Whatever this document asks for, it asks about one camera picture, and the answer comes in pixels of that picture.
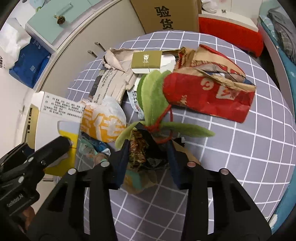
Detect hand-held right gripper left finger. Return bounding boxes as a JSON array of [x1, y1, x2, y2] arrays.
[[30, 141, 132, 241]]

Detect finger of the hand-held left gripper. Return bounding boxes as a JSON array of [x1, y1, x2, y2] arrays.
[[0, 142, 29, 173], [26, 136, 73, 173]]

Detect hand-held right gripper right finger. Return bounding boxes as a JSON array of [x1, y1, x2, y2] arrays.
[[165, 139, 272, 241]]

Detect dark snack wrapper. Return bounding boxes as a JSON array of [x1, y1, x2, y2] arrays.
[[126, 128, 171, 172]]

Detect green plush leaves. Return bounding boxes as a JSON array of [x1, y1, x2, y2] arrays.
[[115, 70, 215, 150]]

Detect teal patterned wrapper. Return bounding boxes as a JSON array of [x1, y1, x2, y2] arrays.
[[78, 133, 112, 163]]

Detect orange white plastic bag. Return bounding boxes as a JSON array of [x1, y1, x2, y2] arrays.
[[80, 96, 127, 143]]

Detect white yellow printed carton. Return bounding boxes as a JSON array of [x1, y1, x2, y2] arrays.
[[22, 91, 86, 176]]

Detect white printed packet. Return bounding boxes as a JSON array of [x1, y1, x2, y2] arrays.
[[127, 89, 145, 120]]

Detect red paper bag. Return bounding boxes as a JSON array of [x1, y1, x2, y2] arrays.
[[163, 44, 257, 123]]

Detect grey checkered tablecloth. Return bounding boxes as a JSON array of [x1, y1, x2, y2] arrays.
[[65, 31, 293, 223]]

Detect blue bag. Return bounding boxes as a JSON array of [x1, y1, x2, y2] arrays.
[[9, 38, 52, 88]]

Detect beige crumpled paper bag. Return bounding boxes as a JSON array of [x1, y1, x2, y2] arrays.
[[91, 47, 139, 105]]

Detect white flat box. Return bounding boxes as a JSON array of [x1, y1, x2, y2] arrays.
[[133, 54, 177, 75]]

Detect olive gold box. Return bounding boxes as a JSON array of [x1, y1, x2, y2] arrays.
[[131, 51, 163, 70]]

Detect beige cabinet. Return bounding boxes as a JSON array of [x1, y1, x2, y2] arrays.
[[35, 0, 147, 94]]

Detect mint green drawer unit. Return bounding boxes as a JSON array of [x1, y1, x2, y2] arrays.
[[25, 0, 104, 45]]

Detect pinecone ornament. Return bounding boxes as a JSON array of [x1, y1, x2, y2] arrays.
[[54, 14, 67, 25]]

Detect red skirted white bench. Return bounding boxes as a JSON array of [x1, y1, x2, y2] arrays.
[[198, 9, 264, 57]]

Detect bed with teal cover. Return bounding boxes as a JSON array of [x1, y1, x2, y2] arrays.
[[257, 0, 296, 234]]

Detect large cardboard box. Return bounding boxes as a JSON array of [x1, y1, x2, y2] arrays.
[[129, 0, 202, 35]]

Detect clear plastic bag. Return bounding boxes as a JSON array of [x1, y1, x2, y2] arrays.
[[201, 0, 223, 14]]

